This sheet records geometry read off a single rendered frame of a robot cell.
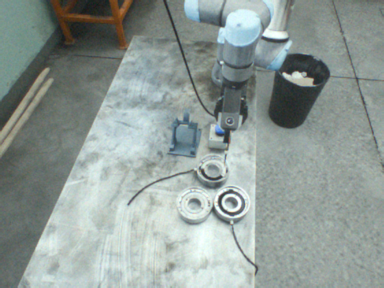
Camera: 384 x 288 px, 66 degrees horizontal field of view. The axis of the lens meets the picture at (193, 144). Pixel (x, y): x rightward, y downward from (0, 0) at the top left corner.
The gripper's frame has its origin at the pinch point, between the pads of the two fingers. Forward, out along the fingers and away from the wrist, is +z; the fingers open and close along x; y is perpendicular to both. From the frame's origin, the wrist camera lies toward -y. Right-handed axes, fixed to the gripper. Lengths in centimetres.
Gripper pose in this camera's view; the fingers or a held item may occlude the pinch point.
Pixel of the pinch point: (228, 130)
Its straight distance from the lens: 90.7
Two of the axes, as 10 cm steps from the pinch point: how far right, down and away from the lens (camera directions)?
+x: -9.8, -1.4, 1.2
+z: 0.1, 6.1, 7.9
